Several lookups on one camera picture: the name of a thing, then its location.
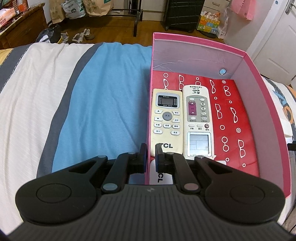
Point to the brown paper bag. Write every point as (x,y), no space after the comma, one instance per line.
(98,7)

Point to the colourful gift bag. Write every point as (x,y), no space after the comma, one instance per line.
(208,22)

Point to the wooden nightstand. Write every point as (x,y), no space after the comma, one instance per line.
(25,29)

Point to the white patterned shopping bag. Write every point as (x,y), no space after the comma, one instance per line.
(73,9)

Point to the pink storage box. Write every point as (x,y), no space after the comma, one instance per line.
(206,58)

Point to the cream TCL remote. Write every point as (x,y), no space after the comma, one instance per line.
(167,121)

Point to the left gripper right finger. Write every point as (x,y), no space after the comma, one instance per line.
(176,165)

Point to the cream remote purple button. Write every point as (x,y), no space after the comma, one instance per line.
(198,137)

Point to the white door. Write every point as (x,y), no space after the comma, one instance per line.
(273,48)

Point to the pink hanging bag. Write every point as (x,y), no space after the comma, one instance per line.
(244,8)

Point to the red patterned box liner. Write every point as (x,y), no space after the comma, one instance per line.
(233,139)

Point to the black suitcase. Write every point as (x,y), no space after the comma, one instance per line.
(182,15)

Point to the striped bed sheet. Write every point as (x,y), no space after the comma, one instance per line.
(67,113)

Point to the pair of sandals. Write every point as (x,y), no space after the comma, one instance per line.
(78,38)

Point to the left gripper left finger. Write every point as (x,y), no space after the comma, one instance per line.
(125,165)

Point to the black clothes rack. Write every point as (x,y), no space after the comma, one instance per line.
(131,9)

